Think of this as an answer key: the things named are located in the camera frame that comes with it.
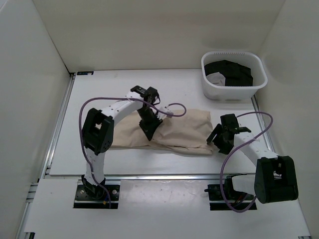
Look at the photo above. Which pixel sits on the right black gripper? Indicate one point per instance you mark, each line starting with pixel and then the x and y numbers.
pixel 225 149

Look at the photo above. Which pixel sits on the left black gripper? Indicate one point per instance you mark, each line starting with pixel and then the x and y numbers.
pixel 149 128

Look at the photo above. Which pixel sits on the beige trousers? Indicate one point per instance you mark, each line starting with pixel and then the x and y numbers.
pixel 186 134

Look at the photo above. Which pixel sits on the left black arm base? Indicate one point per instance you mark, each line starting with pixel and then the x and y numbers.
pixel 87 199

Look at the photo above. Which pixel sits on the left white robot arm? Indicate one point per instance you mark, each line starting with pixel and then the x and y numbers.
pixel 98 133

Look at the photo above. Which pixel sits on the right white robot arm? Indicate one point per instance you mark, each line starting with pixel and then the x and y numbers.
pixel 275 177

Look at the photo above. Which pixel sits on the black trousers in basket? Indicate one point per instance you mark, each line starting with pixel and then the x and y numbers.
pixel 227 73

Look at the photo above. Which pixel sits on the small blue label sticker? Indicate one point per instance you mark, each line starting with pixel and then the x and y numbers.
pixel 85 73

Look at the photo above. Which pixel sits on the white plastic basket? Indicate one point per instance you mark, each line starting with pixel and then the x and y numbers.
pixel 247 59

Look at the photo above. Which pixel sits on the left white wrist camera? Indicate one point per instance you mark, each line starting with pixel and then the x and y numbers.
pixel 165 112

